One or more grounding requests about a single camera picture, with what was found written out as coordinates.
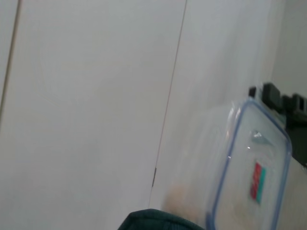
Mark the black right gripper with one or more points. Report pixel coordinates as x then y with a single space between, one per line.
298 124

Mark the clear container with blue-rimmed lid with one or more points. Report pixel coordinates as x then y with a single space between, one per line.
251 155

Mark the dark teal fabric bag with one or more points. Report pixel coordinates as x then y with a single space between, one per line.
156 220

